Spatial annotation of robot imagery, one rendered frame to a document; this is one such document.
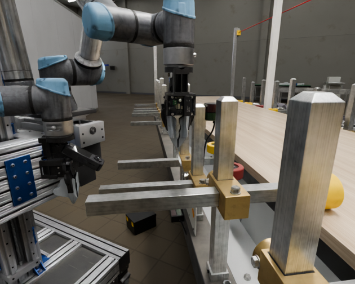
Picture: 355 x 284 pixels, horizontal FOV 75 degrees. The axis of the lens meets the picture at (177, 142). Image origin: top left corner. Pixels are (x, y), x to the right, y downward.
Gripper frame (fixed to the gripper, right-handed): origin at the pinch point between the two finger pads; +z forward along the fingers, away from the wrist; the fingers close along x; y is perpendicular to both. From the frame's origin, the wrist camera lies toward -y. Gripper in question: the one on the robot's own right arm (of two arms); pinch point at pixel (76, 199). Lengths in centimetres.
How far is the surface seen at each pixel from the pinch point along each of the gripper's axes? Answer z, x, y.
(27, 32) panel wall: -110, -424, 183
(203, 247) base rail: 12.6, 11.0, -37.2
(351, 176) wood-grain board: -8, 11, -81
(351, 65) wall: -84, -872, -906
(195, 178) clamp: -4.4, 0.1, -36.9
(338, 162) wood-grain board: -8, 0, -87
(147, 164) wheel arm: -0.7, -23.7, -21.8
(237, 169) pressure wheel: -8, 3, -49
